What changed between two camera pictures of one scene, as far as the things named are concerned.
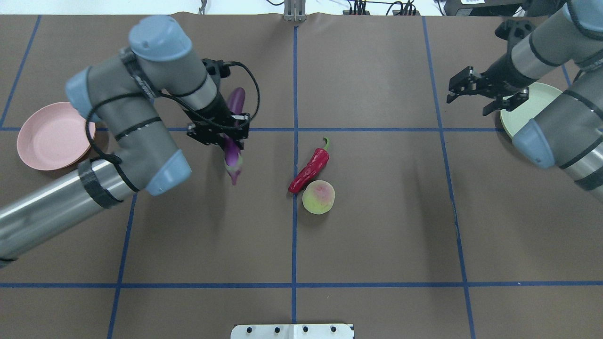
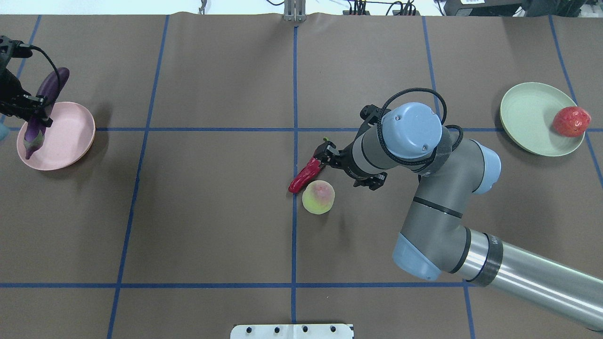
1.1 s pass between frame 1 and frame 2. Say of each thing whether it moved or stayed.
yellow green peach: stayed
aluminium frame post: stayed
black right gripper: moved
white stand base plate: stayed
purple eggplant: moved
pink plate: stayed
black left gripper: moved
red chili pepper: stayed
